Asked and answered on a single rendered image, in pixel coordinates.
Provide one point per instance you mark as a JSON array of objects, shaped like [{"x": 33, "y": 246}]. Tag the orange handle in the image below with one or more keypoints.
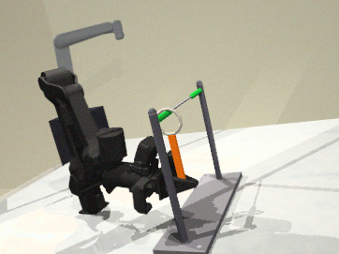
[{"x": 174, "y": 145}]

